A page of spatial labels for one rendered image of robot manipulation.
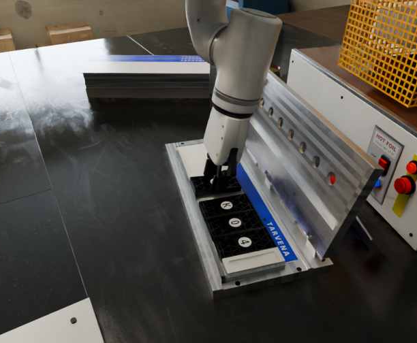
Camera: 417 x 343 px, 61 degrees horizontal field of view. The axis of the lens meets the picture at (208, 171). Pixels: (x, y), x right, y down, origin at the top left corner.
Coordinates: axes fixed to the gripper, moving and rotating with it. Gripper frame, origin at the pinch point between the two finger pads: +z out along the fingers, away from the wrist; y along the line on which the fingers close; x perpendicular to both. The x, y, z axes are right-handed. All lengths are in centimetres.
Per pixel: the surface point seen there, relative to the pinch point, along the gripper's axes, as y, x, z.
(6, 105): -59, -49, 16
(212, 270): 20.5, -5.7, 4.2
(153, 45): -109, 3, 5
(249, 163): -6.7, 10.5, 1.0
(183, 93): -50, 4, 3
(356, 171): 20.9, 12.4, -15.7
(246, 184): 0.5, 7.3, 1.6
